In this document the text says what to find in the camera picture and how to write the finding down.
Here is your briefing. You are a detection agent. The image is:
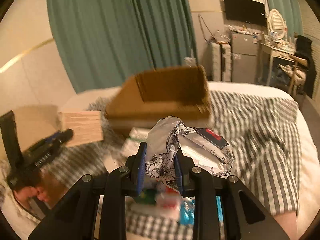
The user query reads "floral wrapper bag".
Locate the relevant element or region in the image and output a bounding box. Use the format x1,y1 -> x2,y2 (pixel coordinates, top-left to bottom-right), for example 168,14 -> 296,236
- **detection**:
145,116 -> 235,181

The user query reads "green sachet packet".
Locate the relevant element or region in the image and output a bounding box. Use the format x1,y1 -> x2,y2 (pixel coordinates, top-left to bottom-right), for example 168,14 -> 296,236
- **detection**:
133,189 -> 157,205

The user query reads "red white sachet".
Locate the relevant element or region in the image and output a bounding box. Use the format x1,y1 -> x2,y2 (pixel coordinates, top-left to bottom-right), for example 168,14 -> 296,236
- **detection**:
155,187 -> 181,209

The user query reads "blue blister pack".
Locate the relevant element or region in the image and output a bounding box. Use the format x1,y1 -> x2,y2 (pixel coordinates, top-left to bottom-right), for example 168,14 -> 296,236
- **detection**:
180,196 -> 223,225

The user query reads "green white medicine box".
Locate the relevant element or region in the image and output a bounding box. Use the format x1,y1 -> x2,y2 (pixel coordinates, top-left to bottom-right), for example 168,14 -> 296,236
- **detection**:
120,127 -> 150,158

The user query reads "brown cardboard box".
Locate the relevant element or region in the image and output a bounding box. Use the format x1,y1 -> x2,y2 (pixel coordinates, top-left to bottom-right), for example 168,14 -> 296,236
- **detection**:
105,66 -> 212,130

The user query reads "white suitcase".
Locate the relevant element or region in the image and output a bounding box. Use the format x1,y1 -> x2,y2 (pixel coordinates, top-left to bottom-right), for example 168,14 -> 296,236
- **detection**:
210,42 -> 232,82

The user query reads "silver mini fridge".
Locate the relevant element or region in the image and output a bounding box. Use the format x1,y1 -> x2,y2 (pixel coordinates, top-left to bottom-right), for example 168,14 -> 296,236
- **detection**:
231,31 -> 259,83

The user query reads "white dressing table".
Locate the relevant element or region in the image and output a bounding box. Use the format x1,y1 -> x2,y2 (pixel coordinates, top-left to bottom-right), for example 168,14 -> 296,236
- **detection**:
258,42 -> 294,86

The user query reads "green curtain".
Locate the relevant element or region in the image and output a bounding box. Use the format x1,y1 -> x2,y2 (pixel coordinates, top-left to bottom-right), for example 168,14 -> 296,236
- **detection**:
47,0 -> 197,92
268,0 -> 303,36

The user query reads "wooden chair with clothes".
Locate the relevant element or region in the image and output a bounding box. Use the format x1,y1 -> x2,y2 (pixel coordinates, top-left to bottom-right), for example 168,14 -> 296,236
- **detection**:
279,35 -> 317,98

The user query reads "white oval vanity mirror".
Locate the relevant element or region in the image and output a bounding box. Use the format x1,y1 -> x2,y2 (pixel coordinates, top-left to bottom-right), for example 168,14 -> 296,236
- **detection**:
267,9 -> 287,40

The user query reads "black wall television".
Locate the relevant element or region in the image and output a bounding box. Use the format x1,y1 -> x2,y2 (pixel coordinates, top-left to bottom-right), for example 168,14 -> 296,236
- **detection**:
223,0 -> 267,27

